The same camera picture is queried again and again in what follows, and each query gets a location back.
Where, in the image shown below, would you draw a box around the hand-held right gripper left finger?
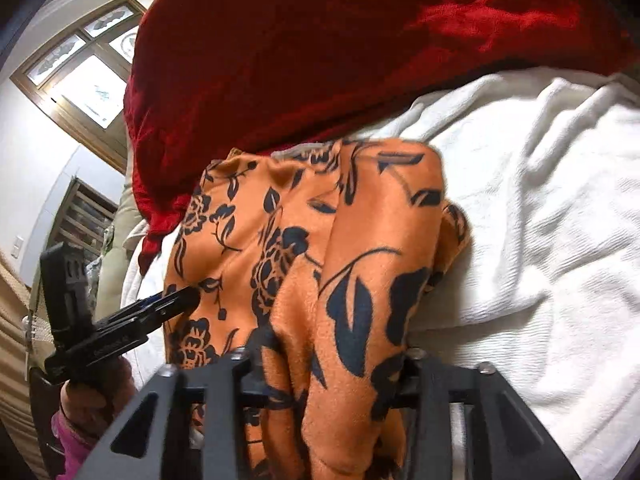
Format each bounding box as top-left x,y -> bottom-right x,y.
86,351 -> 281,480

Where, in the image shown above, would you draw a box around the cream pillow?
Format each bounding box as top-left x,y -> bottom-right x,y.
95,187 -> 146,321

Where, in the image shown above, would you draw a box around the orange floral garment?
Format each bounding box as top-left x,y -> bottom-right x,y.
162,137 -> 473,480

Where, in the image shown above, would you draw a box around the wooden slatted rack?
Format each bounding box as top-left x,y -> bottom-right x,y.
46,176 -> 122,263

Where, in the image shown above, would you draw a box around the person's left hand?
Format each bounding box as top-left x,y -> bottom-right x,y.
59,357 -> 137,443

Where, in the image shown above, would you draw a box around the beige curtain with red trim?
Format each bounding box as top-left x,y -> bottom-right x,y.
0,247 -> 66,468

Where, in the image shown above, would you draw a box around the person's left forearm pink sleeve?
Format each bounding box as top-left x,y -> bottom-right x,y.
50,407 -> 101,480

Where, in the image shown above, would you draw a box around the white textured blanket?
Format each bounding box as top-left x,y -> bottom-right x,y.
120,71 -> 640,480

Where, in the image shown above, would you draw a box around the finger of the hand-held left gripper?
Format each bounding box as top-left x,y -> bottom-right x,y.
99,294 -> 202,347
119,285 -> 200,315

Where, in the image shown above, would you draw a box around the red fleece blanket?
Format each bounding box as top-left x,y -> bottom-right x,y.
122,0 -> 632,276

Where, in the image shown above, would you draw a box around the wooden frosted glass window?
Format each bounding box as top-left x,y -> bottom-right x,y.
10,0 -> 151,173

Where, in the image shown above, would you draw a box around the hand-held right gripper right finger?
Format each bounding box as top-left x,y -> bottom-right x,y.
392,347 -> 582,480

